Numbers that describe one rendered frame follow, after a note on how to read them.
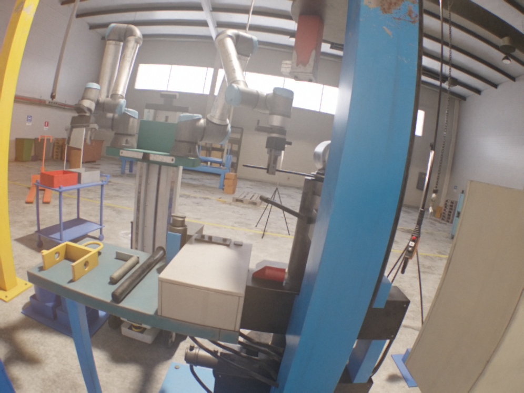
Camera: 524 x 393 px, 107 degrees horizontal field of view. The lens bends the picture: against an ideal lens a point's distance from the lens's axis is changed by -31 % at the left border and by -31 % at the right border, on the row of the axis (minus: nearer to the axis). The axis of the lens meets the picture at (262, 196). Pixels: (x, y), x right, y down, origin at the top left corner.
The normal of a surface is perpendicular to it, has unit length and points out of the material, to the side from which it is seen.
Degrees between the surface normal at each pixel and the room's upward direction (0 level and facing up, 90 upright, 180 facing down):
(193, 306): 90
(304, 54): 90
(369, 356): 90
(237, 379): 90
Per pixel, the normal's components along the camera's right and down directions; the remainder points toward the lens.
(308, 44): -0.36, 0.10
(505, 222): -0.99, -0.16
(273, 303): -0.02, 0.16
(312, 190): -0.73, 0.00
